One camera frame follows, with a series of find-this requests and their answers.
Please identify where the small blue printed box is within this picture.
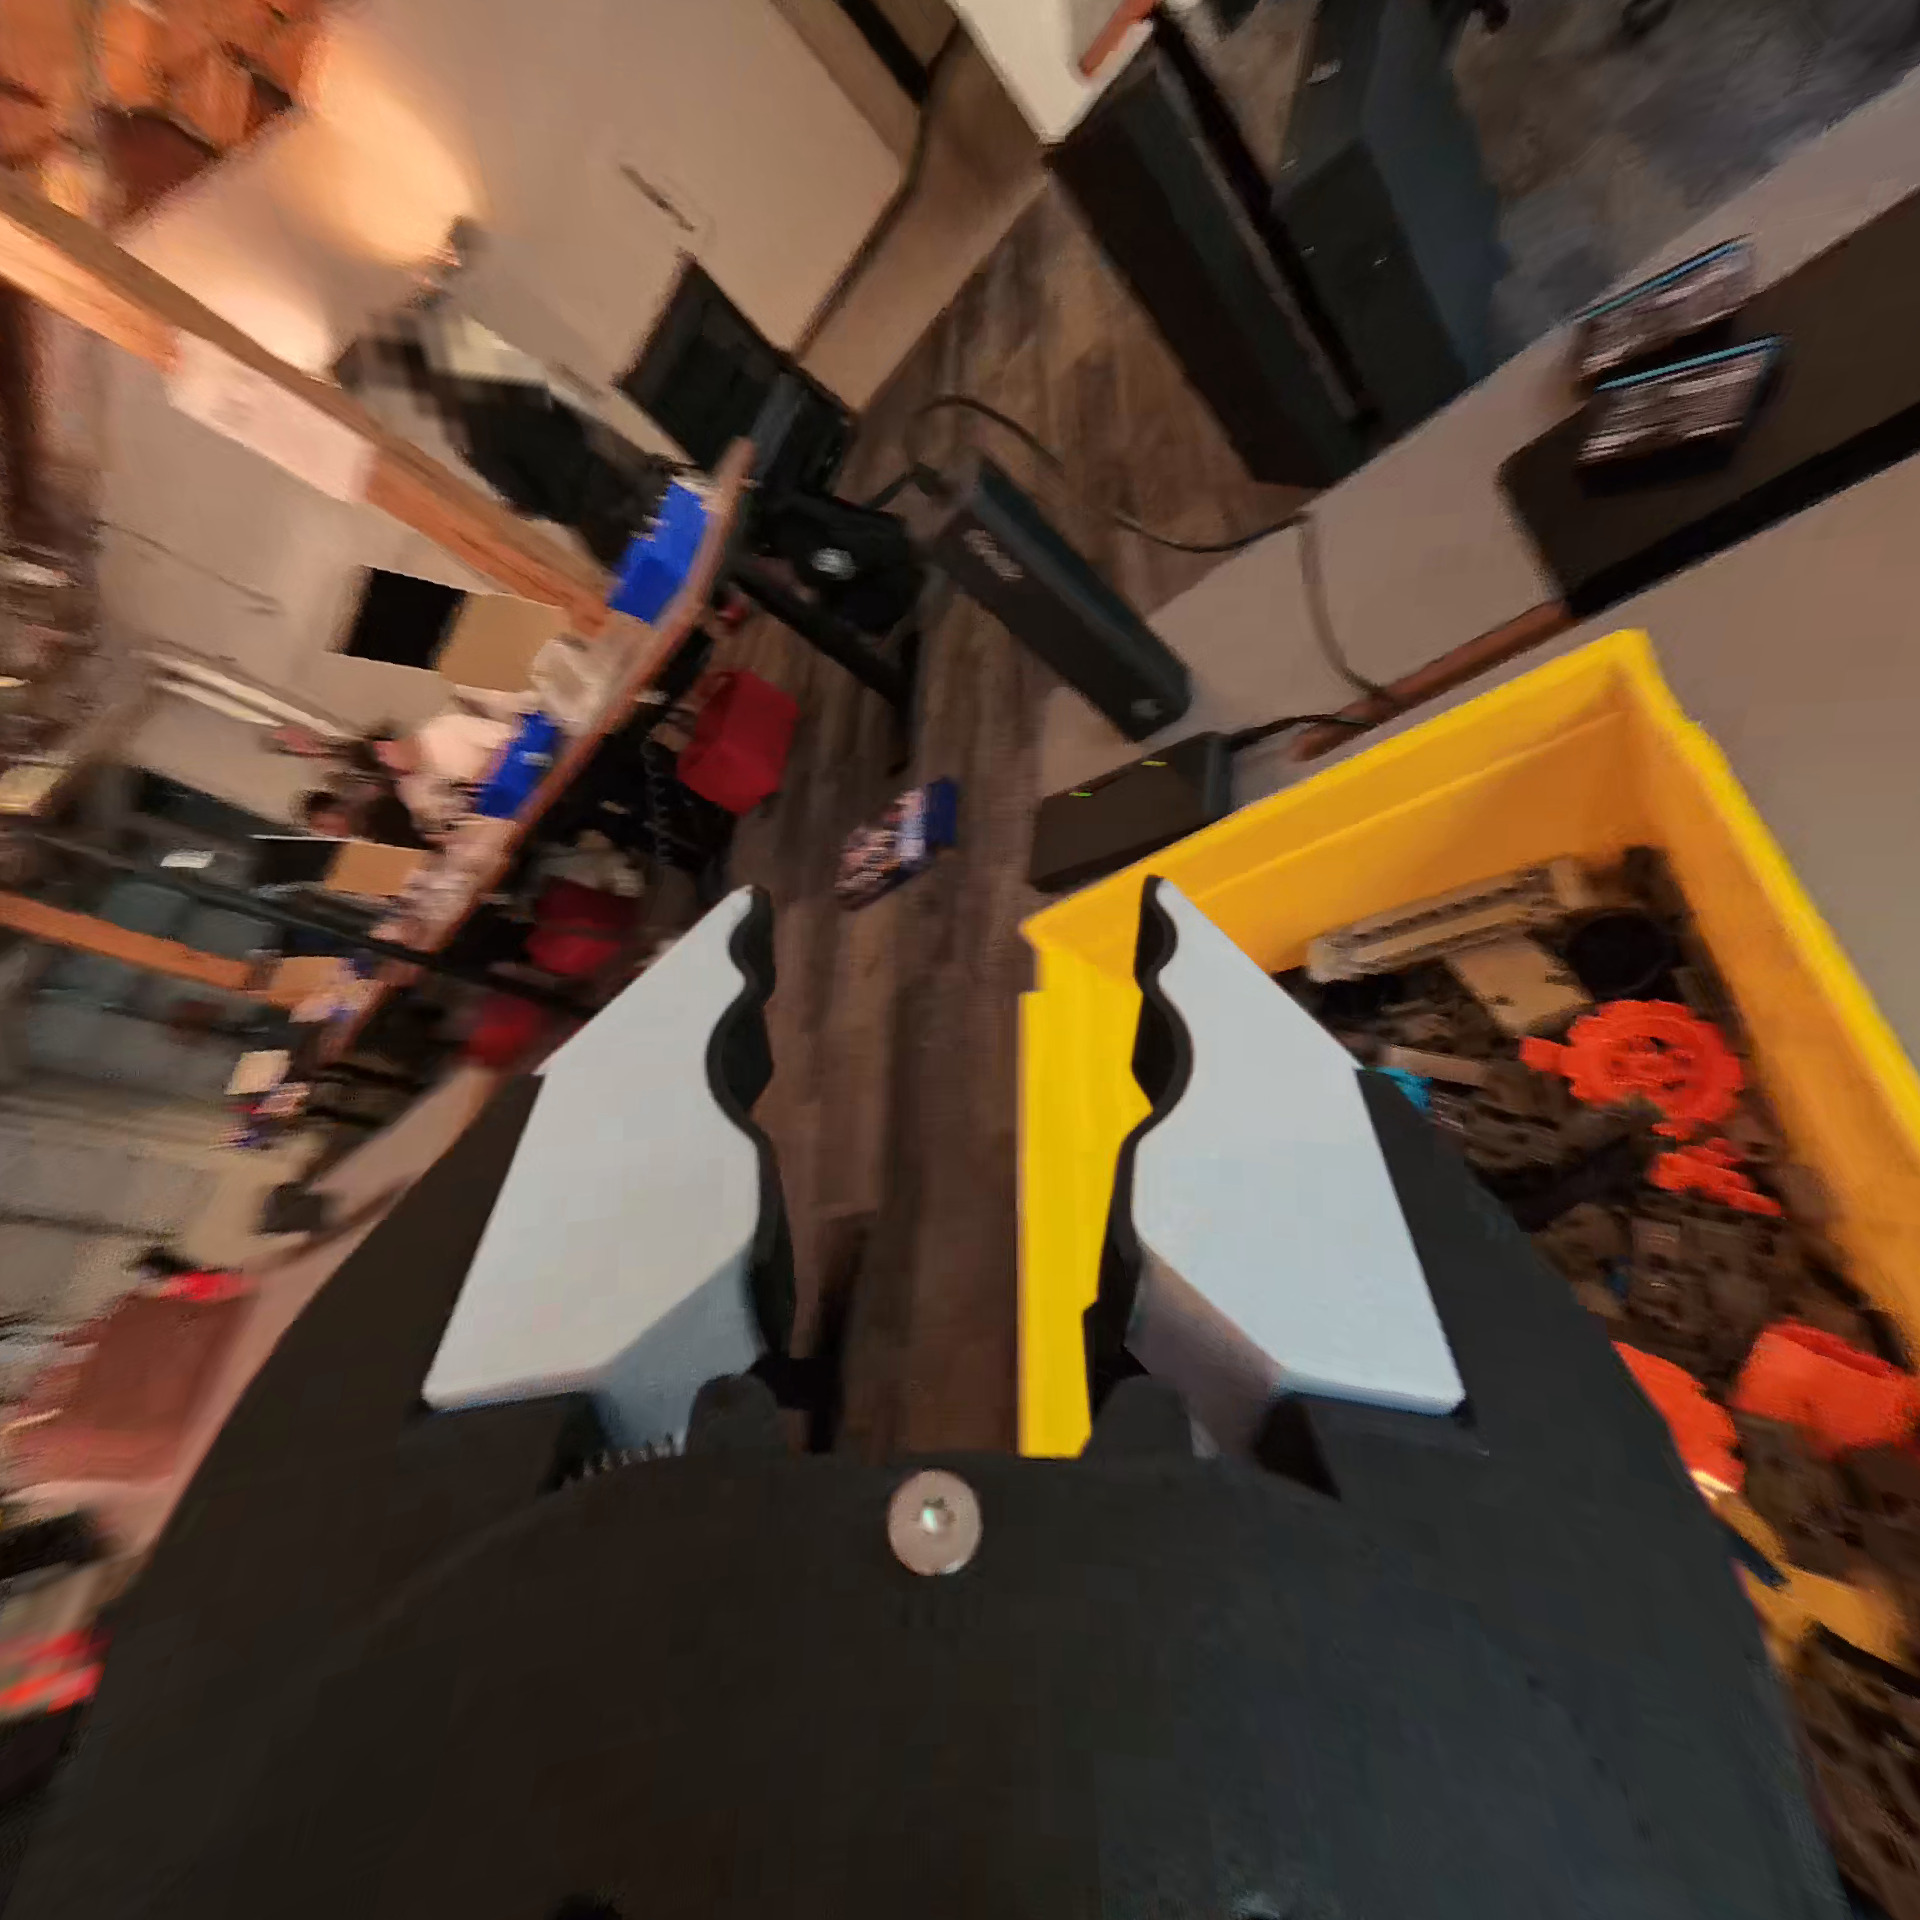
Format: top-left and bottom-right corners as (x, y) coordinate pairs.
(833, 776), (963, 910)

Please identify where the yellow plastic bin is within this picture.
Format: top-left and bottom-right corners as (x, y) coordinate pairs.
(1017, 631), (1920, 1728)

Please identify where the black floor cable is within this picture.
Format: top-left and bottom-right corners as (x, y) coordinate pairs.
(901, 392), (1314, 557)

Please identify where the black power box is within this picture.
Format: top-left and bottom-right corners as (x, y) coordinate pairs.
(1026, 731), (1234, 890)

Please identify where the dark flat box blue edge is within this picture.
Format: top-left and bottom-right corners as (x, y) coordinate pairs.
(1575, 335), (1787, 467)
(1567, 240), (1758, 378)

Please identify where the large grey frame brick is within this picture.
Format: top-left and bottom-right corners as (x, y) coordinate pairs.
(1306, 854), (1601, 986)

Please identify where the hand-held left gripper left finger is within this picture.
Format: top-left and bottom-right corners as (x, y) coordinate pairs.
(421, 884), (798, 1450)

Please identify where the pile of toy building parts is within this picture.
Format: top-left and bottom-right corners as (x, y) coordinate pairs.
(1275, 847), (1920, 1920)

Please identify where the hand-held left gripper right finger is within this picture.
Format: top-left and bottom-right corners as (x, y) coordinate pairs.
(1087, 874), (1469, 1464)

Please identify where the black desk mat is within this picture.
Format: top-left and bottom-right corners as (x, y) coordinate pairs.
(1500, 194), (1920, 608)

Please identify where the blue storage bin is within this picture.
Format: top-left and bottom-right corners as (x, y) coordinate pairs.
(609, 480), (710, 624)
(478, 710), (564, 819)

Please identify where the black cabinet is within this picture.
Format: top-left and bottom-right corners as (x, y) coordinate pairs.
(1049, 30), (1366, 490)
(1275, 0), (1509, 436)

